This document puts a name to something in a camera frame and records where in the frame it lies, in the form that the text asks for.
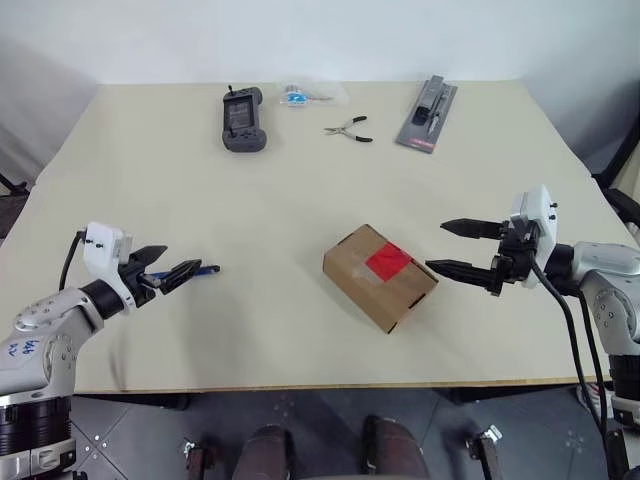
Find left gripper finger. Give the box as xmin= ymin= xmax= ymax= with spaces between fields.
xmin=147 ymin=259 xmax=204 ymax=297
xmin=130 ymin=244 xmax=169 ymax=274

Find black handled pliers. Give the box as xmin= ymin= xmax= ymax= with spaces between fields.
xmin=323 ymin=115 xmax=375 ymax=145

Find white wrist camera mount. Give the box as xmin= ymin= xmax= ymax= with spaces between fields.
xmin=508 ymin=184 xmax=561 ymax=291
xmin=82 ymin=221 xmax=136 ymax=309

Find dark metal bracket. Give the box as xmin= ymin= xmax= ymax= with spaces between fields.
xmin=181 ymin=438 xmax=210 ymax=480
xmin=463 ymin=424 xmax=504 ymax=480

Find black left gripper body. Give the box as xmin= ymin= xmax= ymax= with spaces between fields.
xmin=118 ymin=252 xmax=166 ymax=309

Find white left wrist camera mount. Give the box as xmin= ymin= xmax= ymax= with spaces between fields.
xmin=82 ymin=221 xmax=136 ymax=309

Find dark gray handheld controller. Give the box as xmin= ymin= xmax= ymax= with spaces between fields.
xmin=219 ymin=84 xmax=268 ymax=153

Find black chair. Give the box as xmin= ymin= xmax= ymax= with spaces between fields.
xmin=591 ymin=118 xmax=640 ymax=232

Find gray tool package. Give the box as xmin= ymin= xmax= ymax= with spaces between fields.
xmin=395 ymin=74 xmax=460 ymax=157

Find dark rounded shape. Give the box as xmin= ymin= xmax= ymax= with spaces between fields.
xmin=360 ymin=414 xmax=427 ymax=480
xmin=239 ymin=423 xmax=297 ymax=480

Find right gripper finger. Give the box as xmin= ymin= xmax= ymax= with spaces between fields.
xmin=439 ymin=217 xmax=504 ymax=242
xmin=423 ymin=258 xmax=502 ymax=298

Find red tape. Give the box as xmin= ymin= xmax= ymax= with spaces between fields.
xmin=365 ymin=243 xmax=414 ymax=283

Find brown cardboard box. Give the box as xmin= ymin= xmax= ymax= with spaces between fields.
xmin=322 ymin=223 xmax=441 ymax=335

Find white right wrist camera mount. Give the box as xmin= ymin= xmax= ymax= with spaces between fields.
xmin=508 ymin=184 xmax=561 ymax=291

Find clear plastic bag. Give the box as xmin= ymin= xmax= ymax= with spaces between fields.
xmin=277 ymin=79 xmax=350 ymax=109

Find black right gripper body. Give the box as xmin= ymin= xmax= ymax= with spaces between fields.
xmin=488 ymin=218 xmax=544 ymax=297

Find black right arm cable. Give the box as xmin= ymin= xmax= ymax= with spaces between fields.
xmin=529 ymin=259 xmax=609 ymax=441
xmin=577 ymin=292 xmax=615 ymax=436

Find blue pen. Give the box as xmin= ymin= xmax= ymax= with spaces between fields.
xmin=142 ymin=264 xmax=223 ymax=290

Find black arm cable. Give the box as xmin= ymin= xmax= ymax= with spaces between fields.
xmin=577 ymin=292 xmax=615 ymax=436
xmin=58 ymin=228 xmax=89 ymax=291
xmin=529 ymin=259 xmax=609 ymax=441

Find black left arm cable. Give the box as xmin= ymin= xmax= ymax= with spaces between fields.
xmin=58 ymin=228 xmax=89 ymax=291

